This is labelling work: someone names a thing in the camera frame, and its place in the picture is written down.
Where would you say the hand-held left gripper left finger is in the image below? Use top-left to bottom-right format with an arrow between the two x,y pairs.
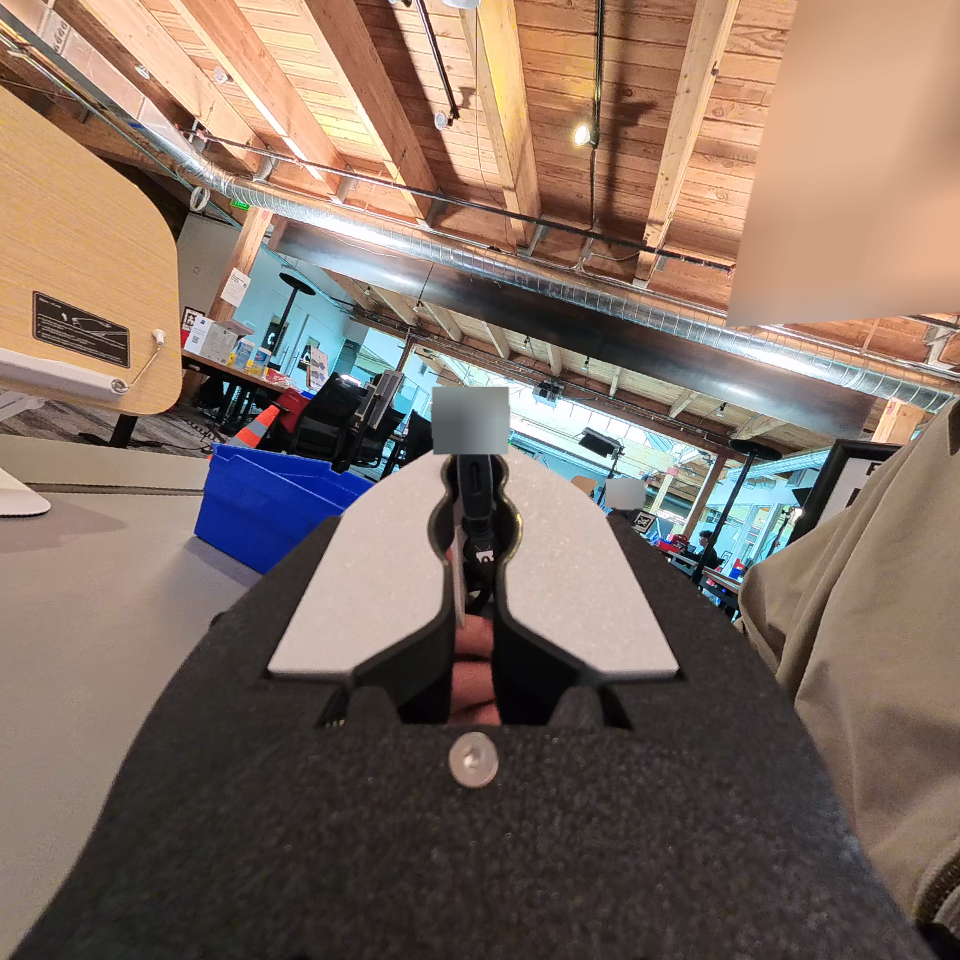
267,453 -> 459,725

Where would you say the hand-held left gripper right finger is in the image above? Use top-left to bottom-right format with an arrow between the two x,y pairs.
491,453 -> 681,725

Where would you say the blue box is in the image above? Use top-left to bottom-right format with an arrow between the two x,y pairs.
192,442 -> 376,576

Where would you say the black USB cable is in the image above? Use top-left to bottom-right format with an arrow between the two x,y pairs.
448,453 -> 500,627

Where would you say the person's left hand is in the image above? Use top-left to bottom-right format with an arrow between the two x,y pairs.
450,618 -> 501,725

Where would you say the black studio light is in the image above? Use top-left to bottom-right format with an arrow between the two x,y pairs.
579,426 -> 625,500

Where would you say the black office chair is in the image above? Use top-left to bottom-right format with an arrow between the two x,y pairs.
288,372 -> 361,470

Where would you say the orange traffic cone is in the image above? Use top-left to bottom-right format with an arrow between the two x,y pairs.
227,405 -> 281,451

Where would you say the wooden work table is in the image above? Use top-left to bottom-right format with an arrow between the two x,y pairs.
182,348 -> 309,436

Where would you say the framed marker sign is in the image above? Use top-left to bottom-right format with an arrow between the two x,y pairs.
787,438 -> 905,549

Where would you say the white cardboard box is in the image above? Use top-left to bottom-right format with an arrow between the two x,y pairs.
183,318 -> 255,357

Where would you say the wooden book stand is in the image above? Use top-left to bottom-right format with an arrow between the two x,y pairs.
0,84 -> 185,520

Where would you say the silver air duct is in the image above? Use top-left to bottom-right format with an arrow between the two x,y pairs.
168,146 -> 960,414

